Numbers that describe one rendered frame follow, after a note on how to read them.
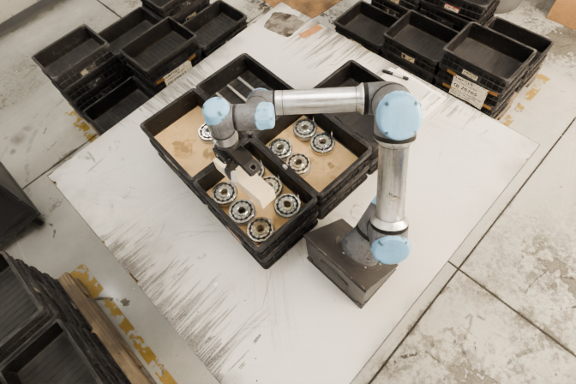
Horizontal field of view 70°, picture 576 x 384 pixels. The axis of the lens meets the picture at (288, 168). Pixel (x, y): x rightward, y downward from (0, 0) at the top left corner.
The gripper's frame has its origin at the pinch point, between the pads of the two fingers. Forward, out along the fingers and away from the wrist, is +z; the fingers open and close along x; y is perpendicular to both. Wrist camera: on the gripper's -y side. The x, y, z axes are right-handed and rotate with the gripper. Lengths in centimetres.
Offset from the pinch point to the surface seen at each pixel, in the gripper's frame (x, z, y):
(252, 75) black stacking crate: -49, 26, 53
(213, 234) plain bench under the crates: 16.7, 38.8, 11.0
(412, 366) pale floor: -12, 109, -81
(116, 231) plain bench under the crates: 44, 39, 44
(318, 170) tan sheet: -29.7, 25.9, -6.5
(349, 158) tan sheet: -42, 26, -12
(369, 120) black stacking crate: -63, 26, -6
